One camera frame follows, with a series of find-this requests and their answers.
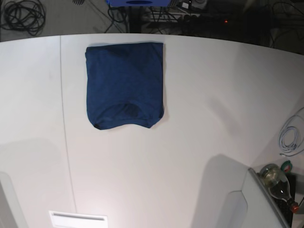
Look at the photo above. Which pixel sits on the black table leg post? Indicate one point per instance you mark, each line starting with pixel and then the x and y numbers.
pixel 135 19

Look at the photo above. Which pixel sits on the black power strip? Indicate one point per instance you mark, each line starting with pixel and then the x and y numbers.
pixel 206 20

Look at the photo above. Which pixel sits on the green tape roll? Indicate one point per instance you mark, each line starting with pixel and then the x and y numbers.
pixel 286 166

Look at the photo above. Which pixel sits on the blue plastic crate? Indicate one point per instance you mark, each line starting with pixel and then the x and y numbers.
pixel 138 3

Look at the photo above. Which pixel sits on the clear glass bottle red cap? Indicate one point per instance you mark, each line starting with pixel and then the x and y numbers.
pixel 278 186

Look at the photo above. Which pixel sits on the dark blue t-shirt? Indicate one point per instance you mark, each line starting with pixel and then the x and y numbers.
pixel 124 84

